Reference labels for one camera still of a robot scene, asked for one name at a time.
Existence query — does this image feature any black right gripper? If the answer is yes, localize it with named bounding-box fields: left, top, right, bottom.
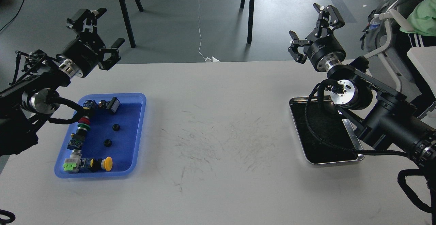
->
left=288, top=3, right=346, bottom=73

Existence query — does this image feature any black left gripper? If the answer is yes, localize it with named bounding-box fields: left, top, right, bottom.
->
left=56, top=8, right=125, bottom=78

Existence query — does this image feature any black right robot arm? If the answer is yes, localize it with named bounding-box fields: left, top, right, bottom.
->
left=288, top=3, right=435, bottom=224

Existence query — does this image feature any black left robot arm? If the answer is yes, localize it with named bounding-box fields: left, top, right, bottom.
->
left=0, top=8, right=125, bottom=155

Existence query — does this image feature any silver metal tray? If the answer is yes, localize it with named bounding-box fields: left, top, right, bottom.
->
left=289, top=97, right=365, bottom=165

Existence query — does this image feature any blue plastic tray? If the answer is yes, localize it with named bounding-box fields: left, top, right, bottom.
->
left=53, top=93, right=146, bottom=178

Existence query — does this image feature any black left stand leg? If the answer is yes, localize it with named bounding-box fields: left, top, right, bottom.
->
left=119, top=0, right=144, bottom=48

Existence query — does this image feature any black stand leg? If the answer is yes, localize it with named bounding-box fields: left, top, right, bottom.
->
left=119, top=0, right=144, bottom=48
left=240, top=0, right=255, bottom=44

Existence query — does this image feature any grey backpack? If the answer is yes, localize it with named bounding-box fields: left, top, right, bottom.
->
left=360, top=0, right=397, bottom=52

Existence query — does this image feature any plastic water bottle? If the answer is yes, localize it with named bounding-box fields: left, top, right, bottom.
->
left=369, top=14, right=381, bottom=30

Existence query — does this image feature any black right stand leg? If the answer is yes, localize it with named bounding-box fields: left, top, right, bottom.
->
left=240, top=0, right=255, bottom=44

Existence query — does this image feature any person in green shirt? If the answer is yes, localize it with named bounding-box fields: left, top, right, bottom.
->
left=394, top=0, right=436, bottom=56

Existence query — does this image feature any white side table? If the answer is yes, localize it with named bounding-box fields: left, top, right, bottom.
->
left=407, top=46, right=436, bottom=96

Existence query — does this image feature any red push button switch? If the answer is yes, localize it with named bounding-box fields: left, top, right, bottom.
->
left=78, top=100, right=98, bottom=125

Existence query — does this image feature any black square button switch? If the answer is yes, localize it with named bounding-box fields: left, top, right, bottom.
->
left=97, top=96, right=121, bottom=114

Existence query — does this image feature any white chair frame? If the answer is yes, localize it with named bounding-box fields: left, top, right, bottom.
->
left=364, top=7, right=415, bottom=92

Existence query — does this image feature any green push button switch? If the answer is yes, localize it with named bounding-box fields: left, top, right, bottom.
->
left=67, top=123, right=91, bottom=150

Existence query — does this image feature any white floor cable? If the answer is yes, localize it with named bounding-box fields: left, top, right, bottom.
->
left=187, top=0, right=220, bottom=63

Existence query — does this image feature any yellow push button switch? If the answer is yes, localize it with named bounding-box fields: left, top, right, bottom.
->
left=83, top=156, right=113, bottom=172

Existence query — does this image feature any green white connector switch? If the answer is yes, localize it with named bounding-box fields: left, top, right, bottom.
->
left=62, top=149, right=82, bottom=174

